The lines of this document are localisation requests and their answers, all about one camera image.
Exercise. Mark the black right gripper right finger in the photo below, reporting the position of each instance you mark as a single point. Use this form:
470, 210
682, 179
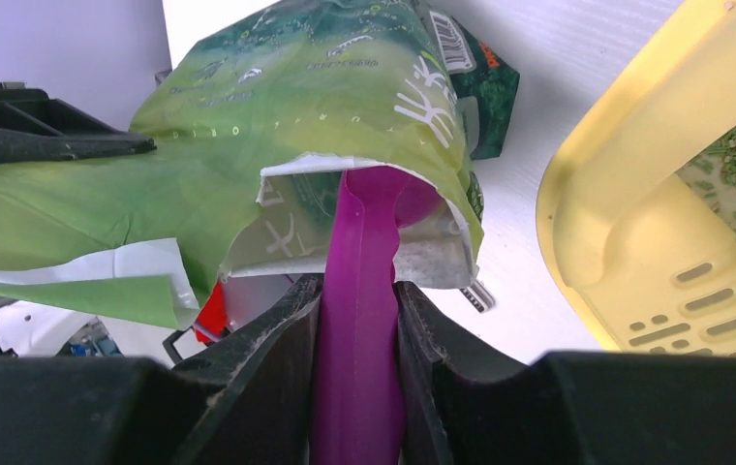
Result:
468, 403

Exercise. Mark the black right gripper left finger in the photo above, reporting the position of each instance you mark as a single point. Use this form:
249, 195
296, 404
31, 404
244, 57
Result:
243, 400

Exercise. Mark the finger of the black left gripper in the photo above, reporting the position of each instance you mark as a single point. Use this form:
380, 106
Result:
37, 128

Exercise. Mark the magenta plastic scoop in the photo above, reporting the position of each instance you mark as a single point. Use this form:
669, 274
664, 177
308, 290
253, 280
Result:
358, 413

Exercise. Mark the yellow litter box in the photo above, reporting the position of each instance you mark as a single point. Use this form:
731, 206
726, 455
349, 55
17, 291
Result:
642, 259

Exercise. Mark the green cat litter bag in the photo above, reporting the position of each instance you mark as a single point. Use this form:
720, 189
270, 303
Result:
253, 131

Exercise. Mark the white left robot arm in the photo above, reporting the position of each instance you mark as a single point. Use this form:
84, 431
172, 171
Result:
36, 330

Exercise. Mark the red plastic part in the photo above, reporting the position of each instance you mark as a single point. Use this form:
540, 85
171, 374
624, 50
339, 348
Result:
212, 320

